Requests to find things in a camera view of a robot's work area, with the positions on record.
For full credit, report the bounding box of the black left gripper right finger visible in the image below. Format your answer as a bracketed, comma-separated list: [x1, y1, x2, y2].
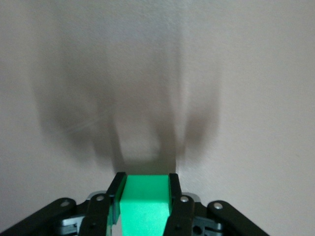
[164, 173, 270, 236]

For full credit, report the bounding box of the green cube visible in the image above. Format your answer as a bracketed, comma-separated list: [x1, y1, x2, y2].
[119, 174, 171, 236]

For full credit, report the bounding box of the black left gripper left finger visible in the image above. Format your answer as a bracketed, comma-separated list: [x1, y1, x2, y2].
[0, 172, 127, 236]

